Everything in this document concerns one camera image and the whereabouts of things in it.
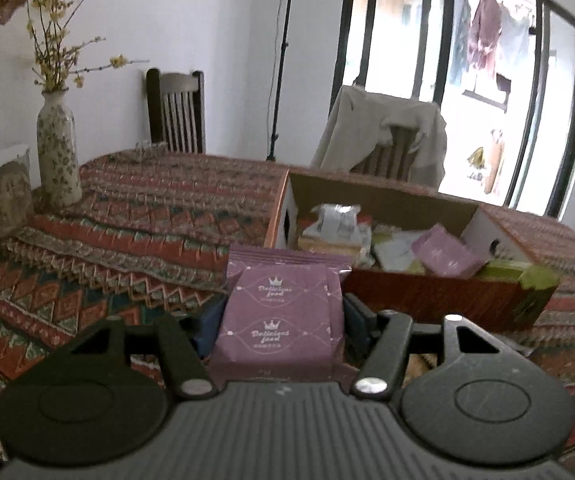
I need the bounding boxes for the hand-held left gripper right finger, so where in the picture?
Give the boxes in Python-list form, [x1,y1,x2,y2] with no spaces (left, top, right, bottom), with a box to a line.
[343,293,516,402]

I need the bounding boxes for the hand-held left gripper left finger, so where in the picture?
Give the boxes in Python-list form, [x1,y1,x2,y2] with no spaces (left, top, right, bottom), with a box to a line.
[70,302,226,401]

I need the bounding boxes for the cardboard box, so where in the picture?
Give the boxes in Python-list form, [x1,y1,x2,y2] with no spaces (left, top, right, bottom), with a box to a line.
[266,169,561,334]

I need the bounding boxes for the purple snack packet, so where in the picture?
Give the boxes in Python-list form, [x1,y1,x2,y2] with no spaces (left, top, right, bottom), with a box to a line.
[208,244,359,385]

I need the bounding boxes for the green snack packet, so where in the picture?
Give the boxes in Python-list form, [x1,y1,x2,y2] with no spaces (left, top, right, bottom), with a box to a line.
[477,259,533,281]

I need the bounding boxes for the silver white packet in box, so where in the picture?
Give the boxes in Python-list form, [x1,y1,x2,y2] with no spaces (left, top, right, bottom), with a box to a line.
[317,204,362,241]

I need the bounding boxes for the wooden chair under jacket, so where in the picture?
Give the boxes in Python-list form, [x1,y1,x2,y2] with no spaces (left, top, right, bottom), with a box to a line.
[352,125,419,181]

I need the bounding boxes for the orange wooden board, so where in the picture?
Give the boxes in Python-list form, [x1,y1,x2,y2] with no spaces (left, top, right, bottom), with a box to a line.
[485,130,506,196]

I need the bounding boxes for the chair draped with beige cloth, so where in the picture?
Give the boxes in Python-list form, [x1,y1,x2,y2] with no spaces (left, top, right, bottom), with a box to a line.
[310,85,449,190]

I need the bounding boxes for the floral ceramic vase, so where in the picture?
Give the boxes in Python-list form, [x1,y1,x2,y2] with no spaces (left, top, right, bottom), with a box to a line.
[36,91,84,208]

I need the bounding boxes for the beige patterned cushion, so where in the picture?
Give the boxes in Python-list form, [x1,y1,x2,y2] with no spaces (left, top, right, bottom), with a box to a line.
[0,144,34,246]

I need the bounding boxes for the dark wooden chair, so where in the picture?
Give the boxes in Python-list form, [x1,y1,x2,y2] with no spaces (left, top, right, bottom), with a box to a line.
[146,67,206,155]

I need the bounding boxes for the pale blue hanging garment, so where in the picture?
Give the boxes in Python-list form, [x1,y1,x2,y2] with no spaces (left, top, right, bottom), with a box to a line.
[497,2,533,81]

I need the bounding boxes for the round lamp on tripod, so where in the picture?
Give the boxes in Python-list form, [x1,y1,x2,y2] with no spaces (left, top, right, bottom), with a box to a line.
[266,0,301,162]

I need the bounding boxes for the maroon hanging shirt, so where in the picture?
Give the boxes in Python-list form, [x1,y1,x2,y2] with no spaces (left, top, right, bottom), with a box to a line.
[467,0,503,79]

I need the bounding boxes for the yellow flower branches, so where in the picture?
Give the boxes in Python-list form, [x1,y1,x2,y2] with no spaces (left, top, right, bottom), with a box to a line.
[26,0,151,95]

